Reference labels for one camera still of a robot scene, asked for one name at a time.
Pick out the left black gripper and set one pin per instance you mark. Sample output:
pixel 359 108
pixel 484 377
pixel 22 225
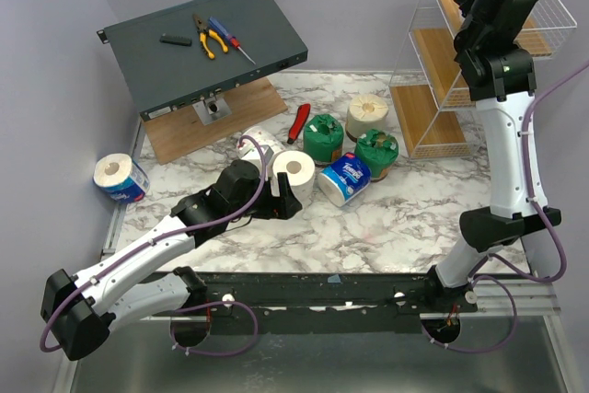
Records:
pixel 282 207

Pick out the floral roll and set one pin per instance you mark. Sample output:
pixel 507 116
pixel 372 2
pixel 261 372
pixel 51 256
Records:
pixel 300 170
pixel 261 136

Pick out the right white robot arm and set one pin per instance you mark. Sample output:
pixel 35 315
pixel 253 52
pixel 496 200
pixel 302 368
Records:
pixel 501 79

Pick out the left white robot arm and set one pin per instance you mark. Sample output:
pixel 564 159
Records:
pixel 82 310

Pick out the top wooden shelf board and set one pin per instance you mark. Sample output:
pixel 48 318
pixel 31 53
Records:
pixel 530 38

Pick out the wooden shelf board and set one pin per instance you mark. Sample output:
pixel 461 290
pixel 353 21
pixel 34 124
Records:
pixel 530 38
pixel 449 87
pixel 427 132

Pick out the middle wooden shelf board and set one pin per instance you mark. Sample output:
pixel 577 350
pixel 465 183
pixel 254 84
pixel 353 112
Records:
pixel 449 87

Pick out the bottom wooden shelf board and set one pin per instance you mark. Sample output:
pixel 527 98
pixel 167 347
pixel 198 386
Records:
pixel 427 132

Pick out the floral roll back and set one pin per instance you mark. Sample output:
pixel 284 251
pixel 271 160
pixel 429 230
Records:
pixel 261 136

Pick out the blue Tempo tissue roll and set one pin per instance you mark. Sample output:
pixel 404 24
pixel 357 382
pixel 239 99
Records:
pixel 344 179

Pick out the green wrapped roll left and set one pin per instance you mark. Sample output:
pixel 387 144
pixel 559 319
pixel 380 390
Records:
pixel 323 139

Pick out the green wrapped roll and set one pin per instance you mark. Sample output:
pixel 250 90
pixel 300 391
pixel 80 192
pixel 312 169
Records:
pixel 378 150
pixel 323 139

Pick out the red utility knife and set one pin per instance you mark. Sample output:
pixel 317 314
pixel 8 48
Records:
pixel 300 120

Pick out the green wrapped roll right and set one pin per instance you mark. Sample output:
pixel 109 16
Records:
pixel 378 150

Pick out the cream wrapped roll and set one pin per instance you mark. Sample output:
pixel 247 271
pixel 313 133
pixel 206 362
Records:
pixel 365 112

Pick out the wooden board under chassis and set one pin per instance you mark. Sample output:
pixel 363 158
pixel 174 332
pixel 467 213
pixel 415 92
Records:
pixel 183 131

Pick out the blue red screwdriver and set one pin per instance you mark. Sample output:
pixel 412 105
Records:
pixel 217 26

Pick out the blue wrapped roll far left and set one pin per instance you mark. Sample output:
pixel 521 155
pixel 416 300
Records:
pixel 121 178

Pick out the dark grey rack chassis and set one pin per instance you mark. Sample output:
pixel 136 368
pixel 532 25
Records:
pixel 178 56

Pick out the black bit holder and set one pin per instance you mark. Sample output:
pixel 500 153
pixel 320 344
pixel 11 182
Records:
pixel 175 40

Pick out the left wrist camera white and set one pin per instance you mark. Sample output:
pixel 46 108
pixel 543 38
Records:
pixel 253 156

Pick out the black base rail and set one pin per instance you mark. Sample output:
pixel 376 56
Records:
pixel 320 303

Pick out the white wire shelf rack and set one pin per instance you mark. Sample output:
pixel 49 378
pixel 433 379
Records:
pixel 551 16

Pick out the yellow handled pliers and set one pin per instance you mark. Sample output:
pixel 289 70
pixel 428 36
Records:
pixel 206 33

